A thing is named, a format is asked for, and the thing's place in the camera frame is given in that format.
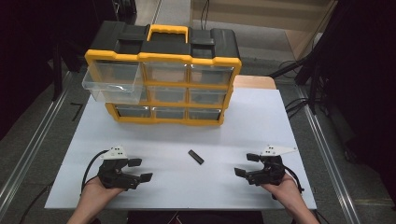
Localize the person's dark clothing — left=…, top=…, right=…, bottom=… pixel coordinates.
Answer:
left=126, top=210, right=266, bottom=224

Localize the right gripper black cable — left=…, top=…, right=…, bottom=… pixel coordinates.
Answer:
left=283, top=165, right=305, bottom=201

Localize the set of closed clear drawers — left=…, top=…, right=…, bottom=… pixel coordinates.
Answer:
left=115, top=61, right=235, bottom=121

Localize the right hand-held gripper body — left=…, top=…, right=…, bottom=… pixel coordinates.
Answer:
left=245, top=145, right=299, bottom=187

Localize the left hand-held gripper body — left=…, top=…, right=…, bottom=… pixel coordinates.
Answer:
left=97, top=145, right=142, bottom=191

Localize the metal floor rail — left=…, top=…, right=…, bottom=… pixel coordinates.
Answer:
left=296, top=85, right=362, bottom=224
left=0, top=71, right=75, bottom=217

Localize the black hanging cable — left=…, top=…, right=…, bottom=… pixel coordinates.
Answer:
left=200, top=0, right=210, bottom=31

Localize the person's right hand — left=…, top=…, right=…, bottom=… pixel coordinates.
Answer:
left=259, top=173, right=303, bottom=213

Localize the pulled-out clear plastic drawer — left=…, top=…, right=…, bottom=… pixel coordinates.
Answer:
left=81, top=60, right=145, bottom=105

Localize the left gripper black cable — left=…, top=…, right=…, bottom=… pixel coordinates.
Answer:
left=80, top=149, right=110, bottom=194

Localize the person's left hand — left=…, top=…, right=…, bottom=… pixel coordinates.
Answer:
left=80, top=176, right=126, bottom=208

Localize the bundle of black floor cables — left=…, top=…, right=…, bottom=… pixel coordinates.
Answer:
left=269, top=58, right=316, bottom=120

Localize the small black bar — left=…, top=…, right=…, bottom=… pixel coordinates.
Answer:
left=188, top=149, right=205, bottom=165

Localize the yellow black organizer cabinet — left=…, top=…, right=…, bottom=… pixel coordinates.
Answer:
left=84, top=21, right=243, bottom=127

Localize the thin black floor cable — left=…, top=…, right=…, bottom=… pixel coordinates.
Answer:
left=18, top=184, right=53, bottom=224

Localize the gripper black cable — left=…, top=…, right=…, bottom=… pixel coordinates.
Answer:
left=283, top=165, right=305, bottom=201
left=80, top=149, right=110, bottom=194

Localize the light wooden board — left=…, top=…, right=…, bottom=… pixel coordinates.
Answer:
left=190, top=0, right=339, bottom=61

